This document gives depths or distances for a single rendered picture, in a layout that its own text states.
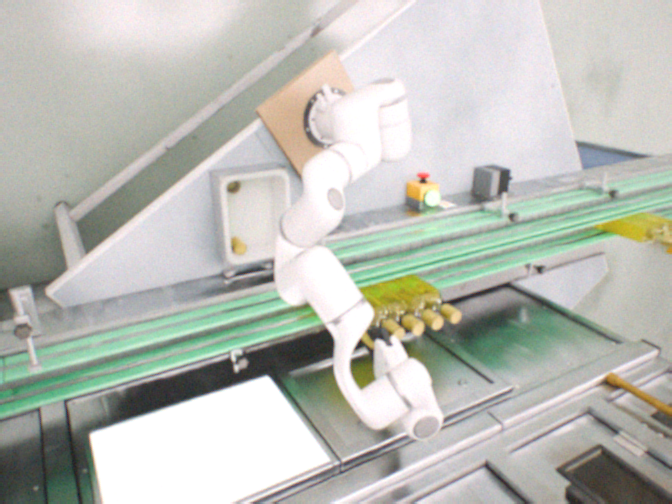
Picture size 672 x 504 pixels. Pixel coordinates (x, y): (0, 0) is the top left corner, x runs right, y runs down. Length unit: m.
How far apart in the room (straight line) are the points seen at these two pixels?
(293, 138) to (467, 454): 0.84
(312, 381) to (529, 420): 0.50
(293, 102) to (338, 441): 0.80
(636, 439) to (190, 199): 1.14
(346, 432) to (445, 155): 0.92
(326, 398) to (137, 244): 0.57
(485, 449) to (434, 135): 0.91
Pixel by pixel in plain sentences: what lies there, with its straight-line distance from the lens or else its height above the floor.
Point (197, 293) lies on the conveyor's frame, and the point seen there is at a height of 0.84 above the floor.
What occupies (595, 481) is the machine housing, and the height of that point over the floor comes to 1.57.
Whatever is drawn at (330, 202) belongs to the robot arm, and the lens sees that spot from 0.92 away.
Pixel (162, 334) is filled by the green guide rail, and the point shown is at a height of 0.95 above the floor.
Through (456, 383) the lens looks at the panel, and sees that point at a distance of 1.32.
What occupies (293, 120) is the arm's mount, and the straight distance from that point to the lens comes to 1.36.
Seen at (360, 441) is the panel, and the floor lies 1.29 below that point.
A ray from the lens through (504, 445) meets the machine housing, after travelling 1.22.
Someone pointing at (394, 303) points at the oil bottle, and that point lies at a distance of 1.31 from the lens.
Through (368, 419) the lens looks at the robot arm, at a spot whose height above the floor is 1.40.
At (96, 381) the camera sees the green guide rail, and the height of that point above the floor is 0.95.
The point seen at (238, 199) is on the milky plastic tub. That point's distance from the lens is 1.35.
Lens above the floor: 1.99
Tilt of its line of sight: 53 degrees down
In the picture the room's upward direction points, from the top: 124 degrees clockwise
